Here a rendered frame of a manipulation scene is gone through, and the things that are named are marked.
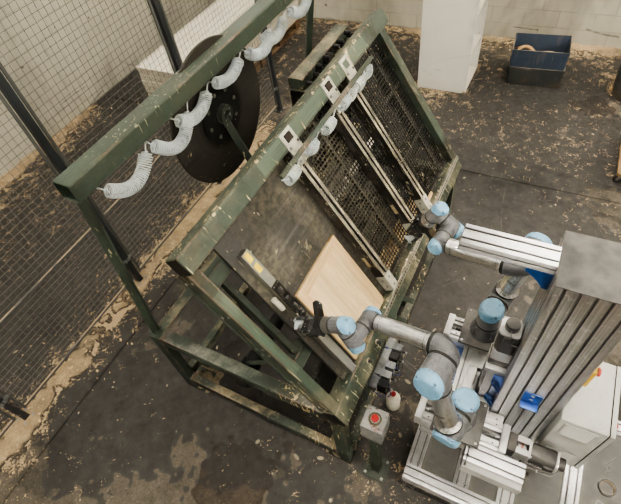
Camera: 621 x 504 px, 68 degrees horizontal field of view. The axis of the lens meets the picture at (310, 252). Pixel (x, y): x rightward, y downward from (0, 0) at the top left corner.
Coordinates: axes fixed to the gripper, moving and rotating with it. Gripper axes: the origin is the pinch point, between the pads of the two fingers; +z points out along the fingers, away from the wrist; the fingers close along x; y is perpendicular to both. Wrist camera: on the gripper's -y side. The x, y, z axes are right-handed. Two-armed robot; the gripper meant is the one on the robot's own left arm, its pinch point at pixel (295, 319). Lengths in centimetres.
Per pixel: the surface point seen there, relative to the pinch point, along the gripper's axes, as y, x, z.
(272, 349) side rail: 15.7, -3.7, 7.1
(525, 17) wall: -491, 292, 44
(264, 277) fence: -14.9, -18.3, 8.0
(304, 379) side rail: 24.3, 20.4, 7.1
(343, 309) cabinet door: -18.4, 40.6, 10.5
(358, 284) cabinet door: -36, 49, 10
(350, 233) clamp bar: -59, 29, 5
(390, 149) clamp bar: -126, 47, 5
